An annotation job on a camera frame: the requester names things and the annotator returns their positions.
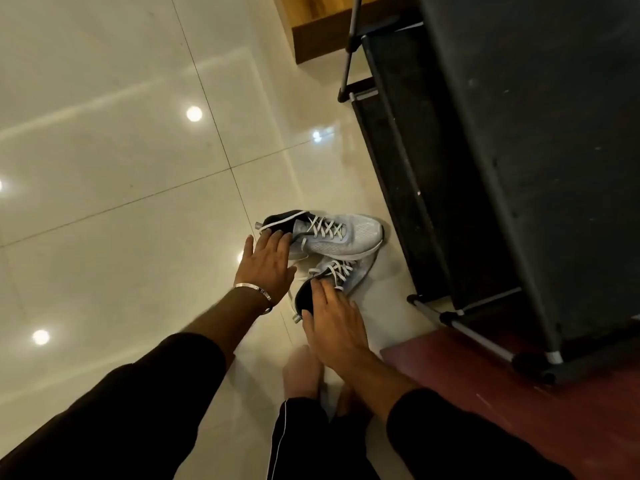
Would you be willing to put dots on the person's right hand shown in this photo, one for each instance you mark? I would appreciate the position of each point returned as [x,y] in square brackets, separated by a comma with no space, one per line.
[335,329]

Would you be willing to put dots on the reddish-brown side table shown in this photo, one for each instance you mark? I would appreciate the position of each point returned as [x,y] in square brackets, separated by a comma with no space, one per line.
[550,429]

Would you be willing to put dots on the black shoe rack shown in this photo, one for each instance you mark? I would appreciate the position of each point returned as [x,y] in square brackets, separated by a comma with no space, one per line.
[550,144]

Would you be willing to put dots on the person's left foot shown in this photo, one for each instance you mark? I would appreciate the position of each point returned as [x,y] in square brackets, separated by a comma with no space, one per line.
[302,372]

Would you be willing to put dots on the person's foot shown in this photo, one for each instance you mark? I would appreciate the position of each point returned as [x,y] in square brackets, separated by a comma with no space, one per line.
[347,402]
[302,372]

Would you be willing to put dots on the person's left hand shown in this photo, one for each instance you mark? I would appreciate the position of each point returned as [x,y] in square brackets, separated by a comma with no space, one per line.
[267,267]

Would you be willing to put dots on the grey sneaker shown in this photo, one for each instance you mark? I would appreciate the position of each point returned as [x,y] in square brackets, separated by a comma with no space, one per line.
[357,279]
[350,234]

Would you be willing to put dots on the brown wooden furniture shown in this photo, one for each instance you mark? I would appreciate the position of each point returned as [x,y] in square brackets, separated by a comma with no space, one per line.
[320,39]

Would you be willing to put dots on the person's left forearm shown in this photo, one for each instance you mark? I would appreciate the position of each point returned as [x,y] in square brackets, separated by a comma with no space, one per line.
[230,319]

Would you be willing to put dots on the person's right foot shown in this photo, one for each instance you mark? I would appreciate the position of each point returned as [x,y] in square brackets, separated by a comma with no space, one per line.
[347,402]

